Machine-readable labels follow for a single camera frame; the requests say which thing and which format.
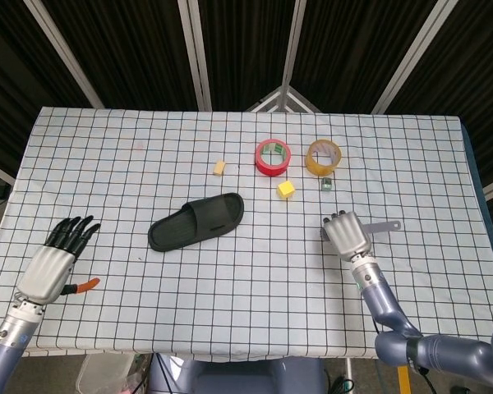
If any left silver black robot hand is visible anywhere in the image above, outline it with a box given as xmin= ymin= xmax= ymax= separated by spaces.
xmin=15 ymin=213 xmax=102 ymax=307

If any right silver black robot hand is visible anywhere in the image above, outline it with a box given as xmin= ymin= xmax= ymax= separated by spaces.
xmin=320 ymin=210 xmax=374 ymax=262

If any grey scrubbing brush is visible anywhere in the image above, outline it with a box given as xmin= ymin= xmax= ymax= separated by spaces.
xmin=319 ymin=220 xmax=402 ymax=242

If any clear yellowish tape roll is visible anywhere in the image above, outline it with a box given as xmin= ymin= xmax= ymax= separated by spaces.
xmin=304 ymin=139 xmax=343 ymax=177

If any yellow cube block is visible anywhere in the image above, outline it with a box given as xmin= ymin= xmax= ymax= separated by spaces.
xmin=276 ymin=180 xmax=296 ymax=201

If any red tape roll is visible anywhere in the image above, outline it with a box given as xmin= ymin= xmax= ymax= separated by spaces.
xmin=254 ymin=139 xmax=293 ymax=178

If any clear plastic storage box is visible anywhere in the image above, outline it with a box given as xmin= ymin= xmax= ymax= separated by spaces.
xmin=76 ymin=353 xmax=149 ymax=394

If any dark green rubber slipper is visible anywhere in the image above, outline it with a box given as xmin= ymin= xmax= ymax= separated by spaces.
xmin=147 ymin=192 xmax=246 ymax=252

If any white black-checked tablecloth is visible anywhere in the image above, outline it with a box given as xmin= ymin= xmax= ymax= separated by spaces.
xmin=0 ymin=106 xmax=493 ymax=364

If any blue-grey robot torso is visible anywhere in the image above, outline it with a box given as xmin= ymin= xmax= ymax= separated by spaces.
xmin=147 ymin=355 xmax=328 ymax=394

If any black white-framed folding screen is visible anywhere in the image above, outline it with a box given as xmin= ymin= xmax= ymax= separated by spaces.
xmin=0 ymin=0 xmax=493 ymax=202

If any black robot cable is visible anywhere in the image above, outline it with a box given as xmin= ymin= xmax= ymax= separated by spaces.
xmin=418 ymin=367 xmax=437 ymax=394

